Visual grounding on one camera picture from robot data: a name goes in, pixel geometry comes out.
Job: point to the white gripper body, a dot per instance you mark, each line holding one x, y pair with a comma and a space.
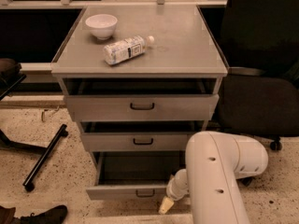
173, 190

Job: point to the grey drawer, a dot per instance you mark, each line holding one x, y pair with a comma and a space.
135, 141
134, 174
140, 107

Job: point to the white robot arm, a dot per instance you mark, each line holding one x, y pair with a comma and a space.
214, 162

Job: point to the grey drawer cabinet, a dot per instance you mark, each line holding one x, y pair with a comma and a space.
183, 60

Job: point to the black shoe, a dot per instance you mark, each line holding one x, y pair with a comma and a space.
55, 215

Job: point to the black office chair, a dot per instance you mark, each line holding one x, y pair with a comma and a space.
260, 42

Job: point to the white plastic bottle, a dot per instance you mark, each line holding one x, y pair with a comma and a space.
126, 49

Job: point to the white ceramic bowl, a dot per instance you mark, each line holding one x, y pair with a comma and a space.
102, 26

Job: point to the black stand leg with casters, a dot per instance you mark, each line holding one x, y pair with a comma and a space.
43, 152

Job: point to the dark object on left table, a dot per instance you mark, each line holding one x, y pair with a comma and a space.
10, 76

